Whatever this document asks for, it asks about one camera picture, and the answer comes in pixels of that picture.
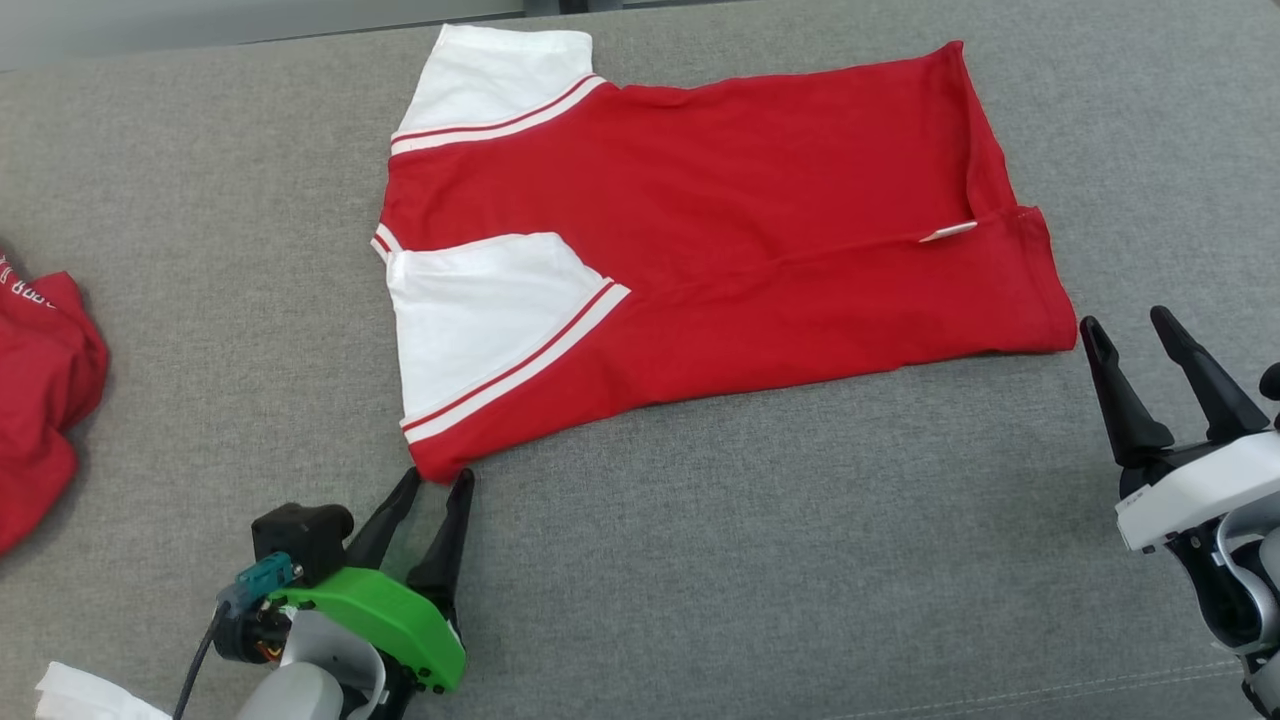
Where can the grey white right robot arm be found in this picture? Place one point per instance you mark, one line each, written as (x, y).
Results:
(1240, 600)

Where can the red shorts with white stripe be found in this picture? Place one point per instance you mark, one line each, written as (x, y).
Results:
(40, 400)

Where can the grey fabric sofa seat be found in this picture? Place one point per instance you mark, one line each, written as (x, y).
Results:
(700, 560)

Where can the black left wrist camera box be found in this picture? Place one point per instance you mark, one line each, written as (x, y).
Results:
(300, 535)

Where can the white crumpled sheet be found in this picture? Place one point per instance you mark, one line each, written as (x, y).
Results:
(90, 695)

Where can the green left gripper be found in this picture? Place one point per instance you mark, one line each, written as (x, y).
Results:
(400, 620)

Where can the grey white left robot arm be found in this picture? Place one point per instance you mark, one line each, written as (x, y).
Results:
(310, 680)

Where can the red and white t-shirt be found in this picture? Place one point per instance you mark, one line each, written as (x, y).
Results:
(720, 220)

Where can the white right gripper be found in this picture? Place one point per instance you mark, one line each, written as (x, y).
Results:
(1200, 490)

